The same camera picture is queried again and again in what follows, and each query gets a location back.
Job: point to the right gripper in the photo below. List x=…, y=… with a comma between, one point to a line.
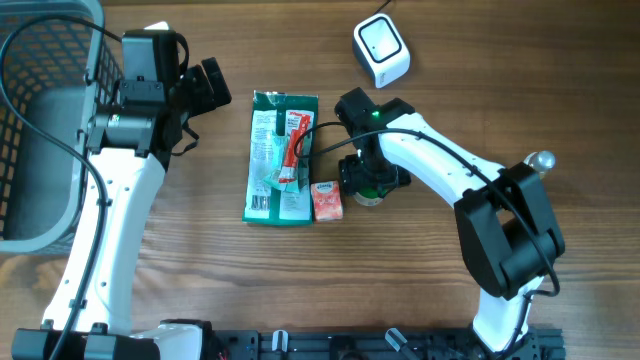
x=353, y=178

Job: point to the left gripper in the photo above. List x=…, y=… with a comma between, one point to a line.
x=206, y=100

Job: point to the green lid jar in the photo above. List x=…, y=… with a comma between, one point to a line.
x=369, y=197

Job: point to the red tissue pack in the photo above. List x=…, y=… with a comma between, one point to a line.
x=327, y=204

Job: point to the red toothpaste tube box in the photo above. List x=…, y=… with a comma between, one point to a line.
x=295, y=147

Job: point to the green glove package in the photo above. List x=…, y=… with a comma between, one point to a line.
x=278, y=183

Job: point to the yellow oil bottle grey cap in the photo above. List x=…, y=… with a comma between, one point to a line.
x=542, y=162

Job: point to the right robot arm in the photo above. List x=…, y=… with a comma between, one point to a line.
x=508, y=233

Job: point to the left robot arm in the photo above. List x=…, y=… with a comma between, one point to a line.
x=130, y=142

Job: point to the white barcode scanner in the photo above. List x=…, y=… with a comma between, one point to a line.
x=381, y=50

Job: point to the grey plastic shopping basket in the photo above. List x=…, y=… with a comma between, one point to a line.
x=56, y=72

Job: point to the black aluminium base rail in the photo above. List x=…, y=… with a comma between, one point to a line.
x=350, y=345

